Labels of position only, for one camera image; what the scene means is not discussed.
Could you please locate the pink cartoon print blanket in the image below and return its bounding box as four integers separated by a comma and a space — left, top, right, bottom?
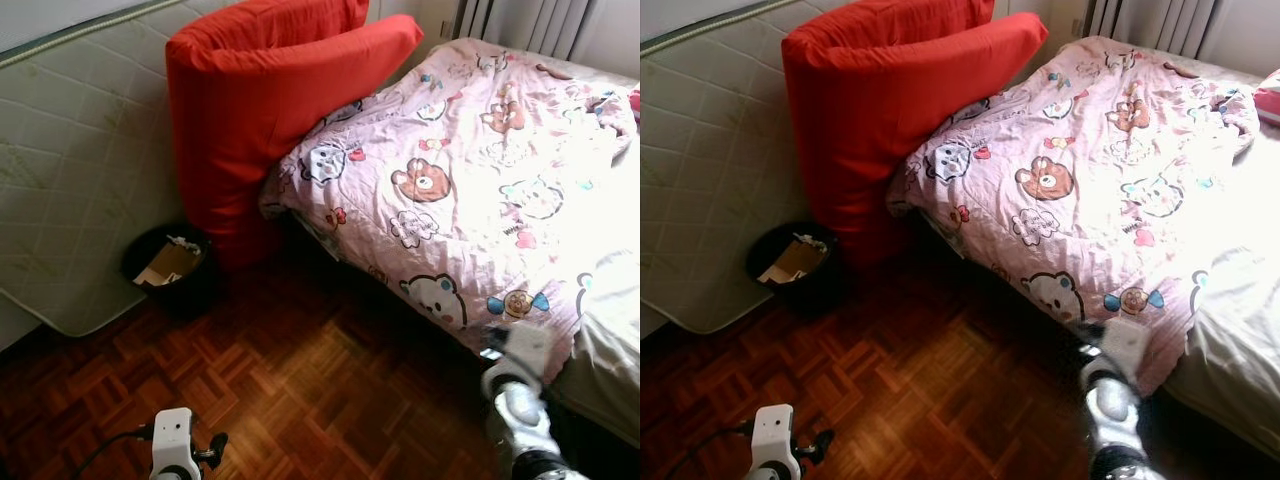
258, 38, 641, 386
885, 35, 1261, 396

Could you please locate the bed with beige floral sheet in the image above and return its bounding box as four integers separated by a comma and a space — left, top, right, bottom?
555, 130, 641, 446
1165, 130, 1280, 461

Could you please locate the black waste bin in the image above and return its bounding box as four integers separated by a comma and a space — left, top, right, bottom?
745, 220, 841, 301
122, 222, 216, 301

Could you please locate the brown cardboard piece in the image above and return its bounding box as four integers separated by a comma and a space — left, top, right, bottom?
757, 238, 826, 286
133, 240, 201, 289

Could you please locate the white quilted mattress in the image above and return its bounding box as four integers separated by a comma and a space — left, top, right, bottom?
640, 0, 851, 336
0, 0, 241, 351

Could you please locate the red cushion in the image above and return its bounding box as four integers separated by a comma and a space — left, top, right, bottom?
785, 0, 996, 56
166, 14, 425, 271
166, 0, 371, 61
782, 12, 1049, 266

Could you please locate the grey pleated curtain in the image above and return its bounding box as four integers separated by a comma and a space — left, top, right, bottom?
1085, 0, 1221, 61
455, 0, 601, 61

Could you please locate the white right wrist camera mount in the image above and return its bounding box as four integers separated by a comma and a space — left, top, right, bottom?
1100, 318, 1151, 376
500, 322, 556, 381

